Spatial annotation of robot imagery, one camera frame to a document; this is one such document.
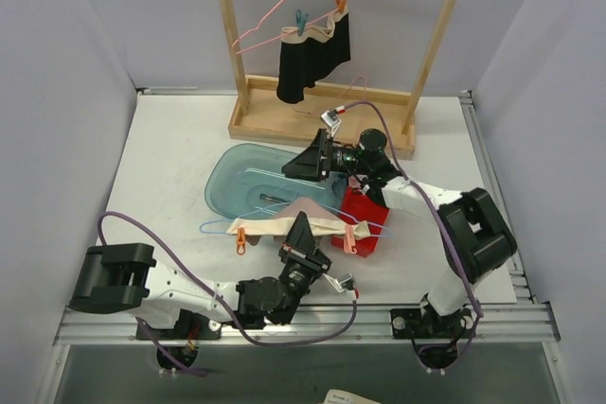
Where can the teal clothespin on black underwear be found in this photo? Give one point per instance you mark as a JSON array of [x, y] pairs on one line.
[[301, 20]]

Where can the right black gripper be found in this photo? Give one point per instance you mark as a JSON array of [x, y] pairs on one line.
[[324, 154]]

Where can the beige pink underwear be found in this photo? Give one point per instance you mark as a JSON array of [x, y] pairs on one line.
[[321, 221]]

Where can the paper sheet bottom edge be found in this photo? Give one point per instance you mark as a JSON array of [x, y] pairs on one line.
[[334, 396]]

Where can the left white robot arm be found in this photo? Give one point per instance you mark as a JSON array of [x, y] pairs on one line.
[[127, 277]]

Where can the red plastic bin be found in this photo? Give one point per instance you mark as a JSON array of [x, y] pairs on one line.
[[360, 211]]

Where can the orange clothespin on black underwear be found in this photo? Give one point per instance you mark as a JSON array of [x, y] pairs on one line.
[[341, 5]]

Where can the black underwear beige waistband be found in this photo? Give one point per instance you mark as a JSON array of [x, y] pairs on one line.
[[305, 59]]

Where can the aluminium mounting rail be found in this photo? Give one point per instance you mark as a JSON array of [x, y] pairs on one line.
[[517, 323]]

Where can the pink wire hanger middle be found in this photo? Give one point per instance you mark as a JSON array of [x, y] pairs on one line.
[[357, 84]]

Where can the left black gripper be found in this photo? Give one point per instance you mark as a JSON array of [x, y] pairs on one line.
[[305, 256]]

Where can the teal plastic basin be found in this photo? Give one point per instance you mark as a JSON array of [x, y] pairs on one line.
[[247, 180]]

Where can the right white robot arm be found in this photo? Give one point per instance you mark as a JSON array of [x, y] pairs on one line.
[[476, 238]]

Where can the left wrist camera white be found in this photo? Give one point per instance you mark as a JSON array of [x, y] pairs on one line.
[[342, 284]]

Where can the blue wire hanger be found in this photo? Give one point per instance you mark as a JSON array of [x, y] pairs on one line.
[[219, 227]]

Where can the pink clothespin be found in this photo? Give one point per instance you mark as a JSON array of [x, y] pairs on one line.
[[349, 240]]

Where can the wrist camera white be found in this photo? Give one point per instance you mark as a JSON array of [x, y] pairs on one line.
[[332, 120], [342, 284]]

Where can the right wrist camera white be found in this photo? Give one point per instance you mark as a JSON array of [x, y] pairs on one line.
[[332, 120]]

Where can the wooden clothes rack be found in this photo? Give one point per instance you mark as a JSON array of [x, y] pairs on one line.
[[257, 114]]

